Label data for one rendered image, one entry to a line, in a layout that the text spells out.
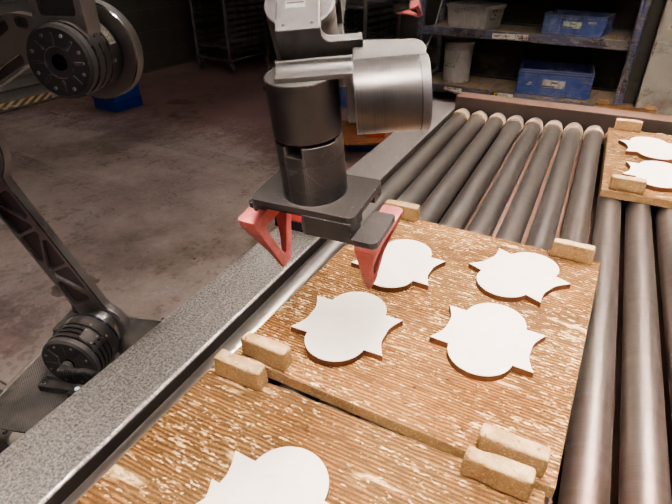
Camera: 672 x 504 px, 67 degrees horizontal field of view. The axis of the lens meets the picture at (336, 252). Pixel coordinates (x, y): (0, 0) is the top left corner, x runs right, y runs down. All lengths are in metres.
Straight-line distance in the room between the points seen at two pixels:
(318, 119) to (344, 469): 0.30
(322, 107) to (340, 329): 0.30
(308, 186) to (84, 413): 0.35
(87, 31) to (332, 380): 0.85
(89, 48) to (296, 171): 0.78
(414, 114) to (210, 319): 0.41
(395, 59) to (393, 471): 0.35
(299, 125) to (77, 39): 0.79
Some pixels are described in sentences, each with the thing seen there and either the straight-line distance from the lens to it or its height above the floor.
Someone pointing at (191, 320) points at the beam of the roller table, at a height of 0.92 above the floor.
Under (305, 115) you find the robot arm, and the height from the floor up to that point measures 1.22.
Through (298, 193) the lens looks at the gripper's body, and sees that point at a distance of 0.43.
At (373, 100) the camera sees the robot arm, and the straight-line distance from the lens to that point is 0.39.
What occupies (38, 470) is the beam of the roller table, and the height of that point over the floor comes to 0.92.
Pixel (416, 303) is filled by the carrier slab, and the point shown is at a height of 0.94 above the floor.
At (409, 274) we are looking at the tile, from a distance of 0.71.
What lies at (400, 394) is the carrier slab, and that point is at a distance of 0.55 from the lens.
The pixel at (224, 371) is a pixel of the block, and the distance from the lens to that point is 0.57.
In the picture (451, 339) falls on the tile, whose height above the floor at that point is 0.94.
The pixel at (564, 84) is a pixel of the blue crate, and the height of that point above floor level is 0.25.
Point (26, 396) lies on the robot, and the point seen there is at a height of 0.24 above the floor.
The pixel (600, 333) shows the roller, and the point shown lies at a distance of 0.72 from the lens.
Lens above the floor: 1.34
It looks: 32 degrees down
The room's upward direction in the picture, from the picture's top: straight up
